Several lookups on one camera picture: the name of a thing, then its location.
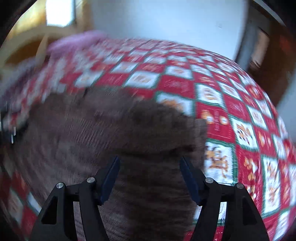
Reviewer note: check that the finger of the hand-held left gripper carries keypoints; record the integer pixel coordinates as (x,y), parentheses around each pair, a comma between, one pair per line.
(9,132)

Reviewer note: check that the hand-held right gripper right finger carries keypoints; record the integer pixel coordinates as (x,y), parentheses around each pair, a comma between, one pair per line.
(190,180)

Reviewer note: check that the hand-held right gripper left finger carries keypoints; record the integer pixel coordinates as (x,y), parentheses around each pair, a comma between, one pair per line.
(110,178)

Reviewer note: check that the brown knitted sweater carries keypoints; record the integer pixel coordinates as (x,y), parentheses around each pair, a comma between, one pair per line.
(111,129)

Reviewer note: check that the striped pillow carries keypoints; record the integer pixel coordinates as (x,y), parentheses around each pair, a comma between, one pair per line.
(16,83)

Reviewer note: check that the red checkered printed bedsheet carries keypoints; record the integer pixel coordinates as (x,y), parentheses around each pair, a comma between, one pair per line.
(226,111)

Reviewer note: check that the cream and brown headboard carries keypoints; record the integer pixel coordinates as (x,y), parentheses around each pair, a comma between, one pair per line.
(30,46)

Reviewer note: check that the folded pink blanket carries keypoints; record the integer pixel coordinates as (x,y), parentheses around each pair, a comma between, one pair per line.
(74,41)

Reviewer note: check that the yellow curtain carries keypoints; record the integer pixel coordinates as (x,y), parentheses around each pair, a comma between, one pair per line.
(30,16)

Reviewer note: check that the window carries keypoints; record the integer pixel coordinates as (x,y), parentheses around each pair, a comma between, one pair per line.
(61,12)

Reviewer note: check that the brown wooden door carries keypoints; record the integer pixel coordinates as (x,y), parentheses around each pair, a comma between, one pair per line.
(281,60)

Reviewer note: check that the dark door frame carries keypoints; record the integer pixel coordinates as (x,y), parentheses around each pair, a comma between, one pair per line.
(251,39)

